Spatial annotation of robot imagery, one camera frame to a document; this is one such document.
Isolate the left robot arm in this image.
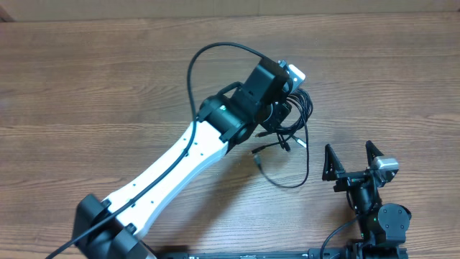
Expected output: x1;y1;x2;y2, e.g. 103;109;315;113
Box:
72;58;305;258

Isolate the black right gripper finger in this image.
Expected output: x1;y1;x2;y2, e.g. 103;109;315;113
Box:
365;140;384;167
322;144;346;181

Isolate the black left camera cable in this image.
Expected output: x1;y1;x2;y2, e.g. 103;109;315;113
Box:
45;42;269;259

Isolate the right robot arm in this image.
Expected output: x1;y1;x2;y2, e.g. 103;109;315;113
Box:
319;140;412;259

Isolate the black cable bundle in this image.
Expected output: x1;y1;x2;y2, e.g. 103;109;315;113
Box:
250;88;314;189

